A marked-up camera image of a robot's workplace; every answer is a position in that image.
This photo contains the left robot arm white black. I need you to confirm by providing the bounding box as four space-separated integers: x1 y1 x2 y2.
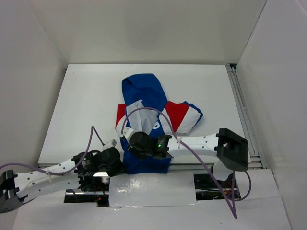
0 147 125 213

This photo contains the white foil covered panel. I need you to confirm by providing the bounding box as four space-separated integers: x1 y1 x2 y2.
109 172 197 207

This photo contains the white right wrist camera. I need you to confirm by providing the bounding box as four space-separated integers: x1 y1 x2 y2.
120 127 134 141

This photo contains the blue white red jacket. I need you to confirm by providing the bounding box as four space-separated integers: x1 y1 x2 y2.
115 73 204 175

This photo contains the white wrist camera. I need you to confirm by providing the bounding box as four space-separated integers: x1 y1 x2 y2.
120 127 134 141
102 139 117 150

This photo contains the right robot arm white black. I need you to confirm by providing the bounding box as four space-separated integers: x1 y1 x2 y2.
122 127 248 188

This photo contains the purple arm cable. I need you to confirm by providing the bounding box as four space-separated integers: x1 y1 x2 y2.
0 125 106 204
120 106 252 219

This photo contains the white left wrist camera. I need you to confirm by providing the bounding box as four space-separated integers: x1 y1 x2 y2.
102 139 117 150

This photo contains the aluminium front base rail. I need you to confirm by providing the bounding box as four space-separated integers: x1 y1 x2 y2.
37 162 216 173

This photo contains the aluminium side rail frame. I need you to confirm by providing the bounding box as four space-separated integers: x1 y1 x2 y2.
226 64 268 169

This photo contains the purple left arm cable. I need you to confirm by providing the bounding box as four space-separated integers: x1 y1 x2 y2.
0 125 106 204

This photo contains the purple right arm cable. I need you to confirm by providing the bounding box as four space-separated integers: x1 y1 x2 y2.
120 106 252 219

